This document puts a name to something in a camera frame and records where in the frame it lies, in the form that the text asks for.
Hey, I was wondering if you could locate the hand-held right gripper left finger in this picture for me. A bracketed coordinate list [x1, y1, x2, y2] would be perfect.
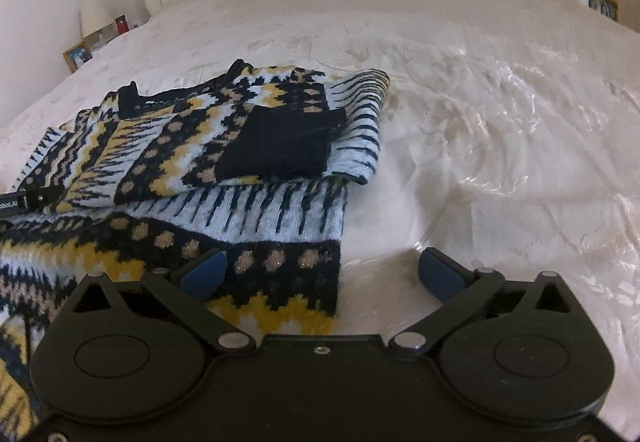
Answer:
[70, 249, 257, 354]

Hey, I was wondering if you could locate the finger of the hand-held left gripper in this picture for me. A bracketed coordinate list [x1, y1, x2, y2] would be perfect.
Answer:
[0, 188, 65, 217]

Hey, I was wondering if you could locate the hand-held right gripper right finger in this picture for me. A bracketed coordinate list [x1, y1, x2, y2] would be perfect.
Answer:
[389, 247, 574, 357]

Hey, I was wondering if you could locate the patterned knit sweater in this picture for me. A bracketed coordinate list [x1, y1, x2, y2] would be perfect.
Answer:
[0, 59, 391, 429]

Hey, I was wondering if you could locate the white floral bedspread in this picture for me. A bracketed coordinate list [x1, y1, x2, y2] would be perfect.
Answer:
[0, 0, 640, 375]

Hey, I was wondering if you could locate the wooden photo frame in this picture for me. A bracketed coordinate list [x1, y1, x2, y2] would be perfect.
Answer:
[62, 42, 94, 73]

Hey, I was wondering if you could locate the gold photo frame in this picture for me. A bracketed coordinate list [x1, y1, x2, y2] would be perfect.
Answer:
[587, 0, 620, 22]

